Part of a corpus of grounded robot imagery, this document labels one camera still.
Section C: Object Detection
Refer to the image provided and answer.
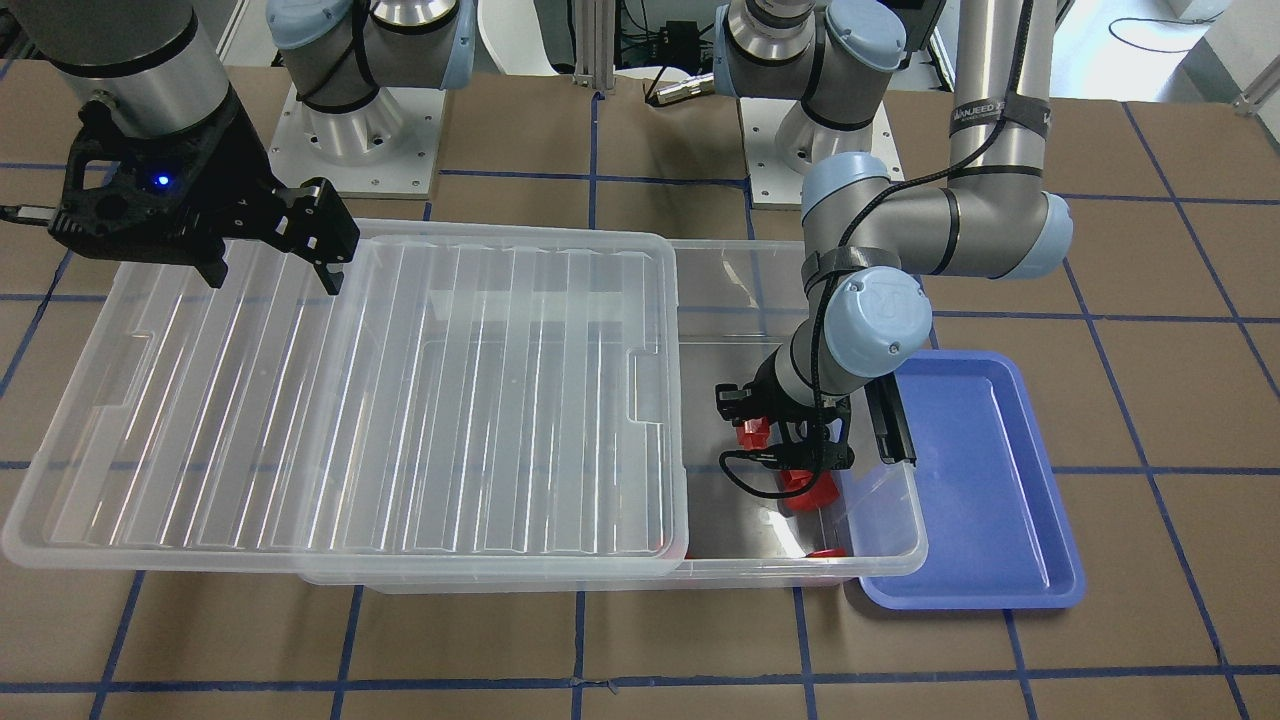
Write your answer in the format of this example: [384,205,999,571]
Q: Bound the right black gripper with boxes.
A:
[175,90,360,296]

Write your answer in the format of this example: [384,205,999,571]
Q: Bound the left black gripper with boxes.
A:
[714,351,851,471]

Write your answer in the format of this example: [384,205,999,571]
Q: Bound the red block from tray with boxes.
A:
[735,416,772,452]

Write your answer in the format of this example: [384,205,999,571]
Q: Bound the clear plastic box lid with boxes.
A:
[3,219,690,585]

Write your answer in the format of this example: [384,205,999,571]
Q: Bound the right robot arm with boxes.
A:
[3,1,477,296]

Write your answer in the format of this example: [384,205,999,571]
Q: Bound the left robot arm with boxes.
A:
[713,1,1073,473]

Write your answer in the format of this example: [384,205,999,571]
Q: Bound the clear plastic storage box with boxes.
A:
[302,240,929,594]

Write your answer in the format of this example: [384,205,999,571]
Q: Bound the red block in box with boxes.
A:
[778,470,840,512]
[805,547,849,559]

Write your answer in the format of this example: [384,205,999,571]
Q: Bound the blue plastic tray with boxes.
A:
[842,350,1085,611]

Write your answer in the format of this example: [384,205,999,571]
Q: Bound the white chair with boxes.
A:
[477,1,660,86]

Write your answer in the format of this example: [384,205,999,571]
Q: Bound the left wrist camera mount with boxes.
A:
[718,416,855,509]

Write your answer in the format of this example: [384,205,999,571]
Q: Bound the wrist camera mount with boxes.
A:
[3,91,186,266]
[718,416,855,509]

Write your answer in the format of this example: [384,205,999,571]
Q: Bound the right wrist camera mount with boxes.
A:
[3,91,186,266]

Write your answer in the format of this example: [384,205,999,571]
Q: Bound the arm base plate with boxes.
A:
[268,87,448,200]
[739,97,905,210]

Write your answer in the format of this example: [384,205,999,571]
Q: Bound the black box latch handle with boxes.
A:
[863,373,918,465]

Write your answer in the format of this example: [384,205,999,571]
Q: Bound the aluminium frame post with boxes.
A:
[572,0,617,96]

